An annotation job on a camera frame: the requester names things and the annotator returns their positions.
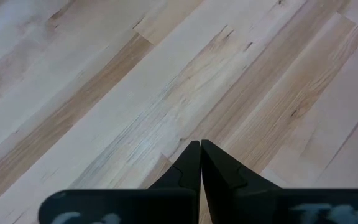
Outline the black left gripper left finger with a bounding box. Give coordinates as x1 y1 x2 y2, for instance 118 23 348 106
147 140 202 191

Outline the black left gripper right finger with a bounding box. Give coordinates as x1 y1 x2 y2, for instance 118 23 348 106
201 139 282 224

